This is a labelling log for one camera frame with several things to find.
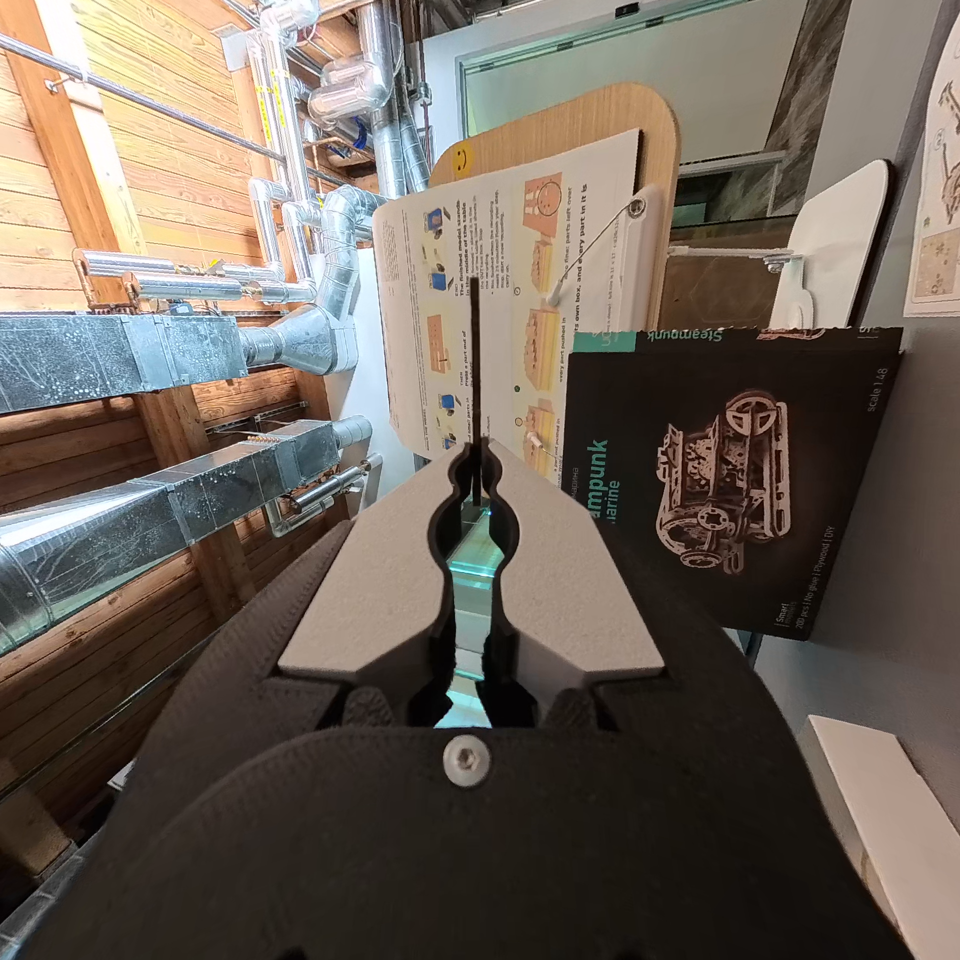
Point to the printed instruction sheet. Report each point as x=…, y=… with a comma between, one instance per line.
x=937, y=262

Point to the yellow smiley sticker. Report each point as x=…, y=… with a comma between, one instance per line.
x=463, y=159

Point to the thin metal conduit rod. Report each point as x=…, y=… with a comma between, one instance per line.
x=150, y=105

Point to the white rounded board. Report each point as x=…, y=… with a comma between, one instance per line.
x=832, y=240

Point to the white poster clip bar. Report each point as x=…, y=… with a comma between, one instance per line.
x=637, y=270

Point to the metal duct reducer elbow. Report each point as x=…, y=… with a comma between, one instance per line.
x=315, y=337

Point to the horizontal silver pipe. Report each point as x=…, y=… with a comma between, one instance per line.
x=172, y=285

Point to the thin dark wooden strip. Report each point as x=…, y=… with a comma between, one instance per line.
x=475, y=360

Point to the dark model kit box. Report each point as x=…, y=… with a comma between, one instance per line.
x=825, y=390

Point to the large spiral metal duct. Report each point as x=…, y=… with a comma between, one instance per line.
x=390, y=150

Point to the rectangular metal air duct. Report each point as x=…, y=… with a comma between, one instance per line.
x=112, y=360

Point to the rounded wooden board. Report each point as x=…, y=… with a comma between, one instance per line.
x=600, y=112

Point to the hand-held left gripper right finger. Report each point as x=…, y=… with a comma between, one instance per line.
x=577, y=600

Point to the chrome pipe fitting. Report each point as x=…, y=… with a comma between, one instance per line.
x=315, y=495

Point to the round metal air duct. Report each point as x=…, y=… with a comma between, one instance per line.
x=112, y=540

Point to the illustrated instruction poster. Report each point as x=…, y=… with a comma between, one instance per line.
x=487, y=225

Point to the white cardboard box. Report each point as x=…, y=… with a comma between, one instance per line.
x=885, y=795

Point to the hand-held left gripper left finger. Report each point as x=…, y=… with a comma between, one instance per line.
x=367, y=592

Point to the silver insulated pipe run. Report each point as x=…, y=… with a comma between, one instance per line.
x=277, y=112

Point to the metal bracket with clear rod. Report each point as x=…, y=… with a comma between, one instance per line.
x=784, y=260

